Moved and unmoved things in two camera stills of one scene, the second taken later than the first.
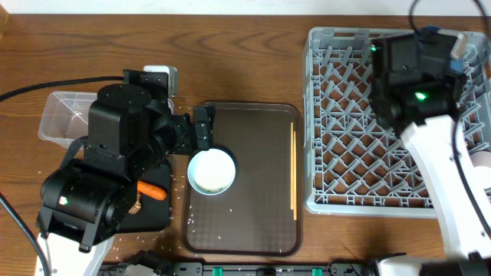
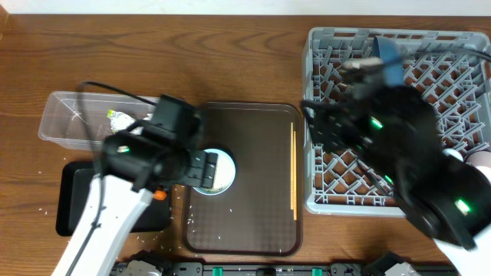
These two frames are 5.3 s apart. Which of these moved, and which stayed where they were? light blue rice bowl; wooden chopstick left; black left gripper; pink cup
Moved: black left gripper
Stayed: pink cup; wooden chopstick left; light blue rice bowl
